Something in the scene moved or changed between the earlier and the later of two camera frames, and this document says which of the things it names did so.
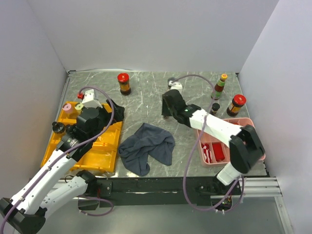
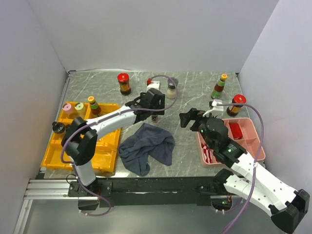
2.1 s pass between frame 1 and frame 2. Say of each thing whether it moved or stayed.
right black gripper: moved
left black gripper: moved
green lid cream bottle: stayed
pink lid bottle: stayed
